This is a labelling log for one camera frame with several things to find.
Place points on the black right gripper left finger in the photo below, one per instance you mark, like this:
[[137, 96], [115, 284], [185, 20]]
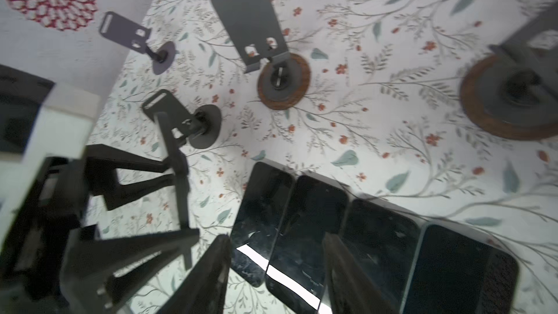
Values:
[[204, 289]]

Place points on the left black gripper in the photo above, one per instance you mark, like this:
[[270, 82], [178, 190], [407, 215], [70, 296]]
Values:
[[96, 275]]

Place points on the centre wood-rim phone stand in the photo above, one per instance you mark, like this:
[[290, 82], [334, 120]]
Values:
[[255, 32]]

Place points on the far left grey stand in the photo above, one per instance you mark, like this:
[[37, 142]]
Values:
[[133, 36]]

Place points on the dark grey round stand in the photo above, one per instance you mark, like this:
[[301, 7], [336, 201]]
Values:
[[200, 128]]

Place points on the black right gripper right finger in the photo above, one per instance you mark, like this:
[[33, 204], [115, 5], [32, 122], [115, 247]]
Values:
[[349, 289]]

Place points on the grey stand with wood-rim base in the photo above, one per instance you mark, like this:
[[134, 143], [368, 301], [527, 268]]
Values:
[[512, 94]]

